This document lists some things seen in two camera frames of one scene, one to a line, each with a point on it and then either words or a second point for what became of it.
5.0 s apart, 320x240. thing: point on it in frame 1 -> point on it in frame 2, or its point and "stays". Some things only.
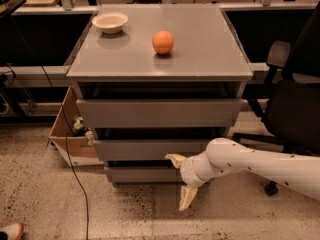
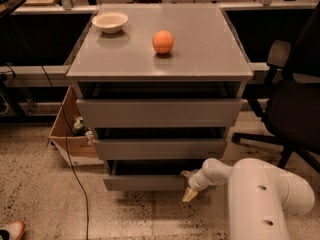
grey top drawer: [159, 113] stays
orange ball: [163, 42] stays
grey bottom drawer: [143, 174] -> [151, 182]
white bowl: [110, 22] stays
